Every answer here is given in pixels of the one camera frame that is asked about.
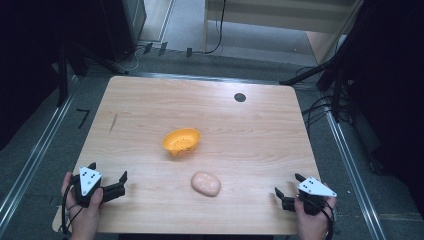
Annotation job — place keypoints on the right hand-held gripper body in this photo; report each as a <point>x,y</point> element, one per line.
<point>315,188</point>

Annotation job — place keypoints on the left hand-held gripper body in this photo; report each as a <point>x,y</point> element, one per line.
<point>89,180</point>

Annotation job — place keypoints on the orange plastic bowl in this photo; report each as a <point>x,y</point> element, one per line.
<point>181,141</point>

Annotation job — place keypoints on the pale pink oval bread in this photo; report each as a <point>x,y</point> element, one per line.
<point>206,183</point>

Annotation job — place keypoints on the person's right hand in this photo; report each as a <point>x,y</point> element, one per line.
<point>313,225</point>

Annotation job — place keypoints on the person's left hand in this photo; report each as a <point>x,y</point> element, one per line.
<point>83,216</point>

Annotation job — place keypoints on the black metal stand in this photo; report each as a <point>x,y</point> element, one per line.
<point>335,76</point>
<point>62,76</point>

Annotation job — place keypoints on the black round table grommet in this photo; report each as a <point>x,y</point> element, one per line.
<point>240,97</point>

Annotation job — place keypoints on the black tape strip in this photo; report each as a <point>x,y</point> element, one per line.
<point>162,48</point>
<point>189,52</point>
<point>148,48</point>

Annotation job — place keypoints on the black cabinet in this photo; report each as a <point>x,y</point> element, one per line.
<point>116,23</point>

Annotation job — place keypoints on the metal floor rail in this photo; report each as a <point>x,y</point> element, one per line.
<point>353,173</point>
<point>33,158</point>

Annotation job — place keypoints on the white shelf frame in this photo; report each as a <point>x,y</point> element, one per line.
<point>283,15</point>

